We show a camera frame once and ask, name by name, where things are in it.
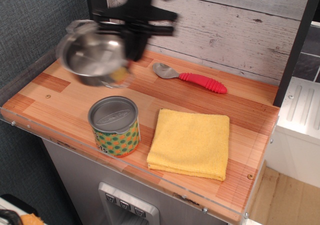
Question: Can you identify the spoon with red handle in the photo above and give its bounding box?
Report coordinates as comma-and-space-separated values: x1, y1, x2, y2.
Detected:
152, 62, 228, 94

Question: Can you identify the white toy sink unit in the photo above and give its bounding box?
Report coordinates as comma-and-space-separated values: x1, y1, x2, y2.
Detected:
265, 21, 320, 187

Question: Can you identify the stainless steel pot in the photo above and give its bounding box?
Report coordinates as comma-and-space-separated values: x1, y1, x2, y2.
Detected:
56, 19, 135, 88

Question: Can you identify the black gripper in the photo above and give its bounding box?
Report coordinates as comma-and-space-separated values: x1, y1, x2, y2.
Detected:
92, 0, 178, 62

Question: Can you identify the orange object at corner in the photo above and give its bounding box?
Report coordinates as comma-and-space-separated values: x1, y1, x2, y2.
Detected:
20, 213, 45, 225

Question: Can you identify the green orange dotted can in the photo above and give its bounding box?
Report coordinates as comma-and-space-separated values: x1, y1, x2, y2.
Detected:
88, 96, 141, 158

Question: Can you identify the silver dispenser panel with buttons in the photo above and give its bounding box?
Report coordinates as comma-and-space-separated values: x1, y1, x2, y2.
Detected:
98, 182, 160, 225

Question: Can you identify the clear acrylic edge guard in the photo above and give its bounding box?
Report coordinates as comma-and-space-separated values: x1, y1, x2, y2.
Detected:
1, 101, 280, 225

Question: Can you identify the dark grey right post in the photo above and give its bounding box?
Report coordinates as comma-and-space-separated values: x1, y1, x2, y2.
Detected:
273, 0, 320, 108

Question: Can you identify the yellow folded cloth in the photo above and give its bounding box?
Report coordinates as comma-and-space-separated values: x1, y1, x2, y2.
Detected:
147, 108, 230, 181

